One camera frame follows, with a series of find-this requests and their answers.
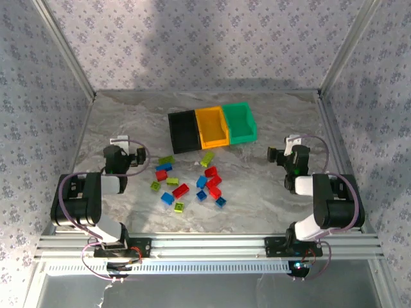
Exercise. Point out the blue long lego brick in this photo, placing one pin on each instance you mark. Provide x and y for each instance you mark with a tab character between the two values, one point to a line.
164	167

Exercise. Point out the lime long lego brick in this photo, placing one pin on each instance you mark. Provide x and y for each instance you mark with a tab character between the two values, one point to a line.
207	159
166	159

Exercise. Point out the red short lego brick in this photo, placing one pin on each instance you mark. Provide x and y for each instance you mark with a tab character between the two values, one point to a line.
161	175
211	172
214	192

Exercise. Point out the lime square lego brick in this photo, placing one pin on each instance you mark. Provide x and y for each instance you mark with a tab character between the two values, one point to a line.
156	185
179	207

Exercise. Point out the lime short lego brick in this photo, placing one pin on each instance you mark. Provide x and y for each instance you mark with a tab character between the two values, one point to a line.
172	181

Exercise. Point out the red long lego brick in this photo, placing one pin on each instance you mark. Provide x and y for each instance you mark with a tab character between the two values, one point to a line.
180	190
214	182

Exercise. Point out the blue square lego brick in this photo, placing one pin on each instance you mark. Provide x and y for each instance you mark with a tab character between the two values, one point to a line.
201	195
221	201

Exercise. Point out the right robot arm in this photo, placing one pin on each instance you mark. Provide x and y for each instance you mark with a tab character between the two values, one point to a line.
334	205

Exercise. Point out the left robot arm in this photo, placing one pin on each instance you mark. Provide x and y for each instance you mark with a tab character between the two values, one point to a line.
77	199

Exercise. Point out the green plastic bin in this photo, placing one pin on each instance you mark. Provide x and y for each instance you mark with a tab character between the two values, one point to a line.
239	125

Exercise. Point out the black plastic bin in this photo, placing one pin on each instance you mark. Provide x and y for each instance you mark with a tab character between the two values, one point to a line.
184	134

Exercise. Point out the yellow plastic bin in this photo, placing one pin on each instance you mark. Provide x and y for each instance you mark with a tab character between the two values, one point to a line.
212	128

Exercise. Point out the circuit board with LED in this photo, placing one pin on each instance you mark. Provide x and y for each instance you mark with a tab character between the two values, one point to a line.
298	269

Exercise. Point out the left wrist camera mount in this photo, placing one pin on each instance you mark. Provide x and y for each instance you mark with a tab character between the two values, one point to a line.
119	140

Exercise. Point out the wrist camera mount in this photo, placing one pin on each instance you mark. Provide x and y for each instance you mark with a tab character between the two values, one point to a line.
119	140
293	141

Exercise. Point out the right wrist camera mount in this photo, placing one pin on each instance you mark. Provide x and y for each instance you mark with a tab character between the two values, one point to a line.
293	141

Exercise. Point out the aluminium side rail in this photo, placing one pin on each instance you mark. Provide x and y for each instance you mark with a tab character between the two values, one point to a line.
80	134
338	144

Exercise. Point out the aluminium back rail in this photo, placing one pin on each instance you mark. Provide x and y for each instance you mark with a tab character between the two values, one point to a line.
208	91

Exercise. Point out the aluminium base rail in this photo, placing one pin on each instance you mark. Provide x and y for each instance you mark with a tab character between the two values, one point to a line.
208	247

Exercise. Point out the aluminium corner post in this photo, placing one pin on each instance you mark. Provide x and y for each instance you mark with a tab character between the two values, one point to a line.
69	54
345	48

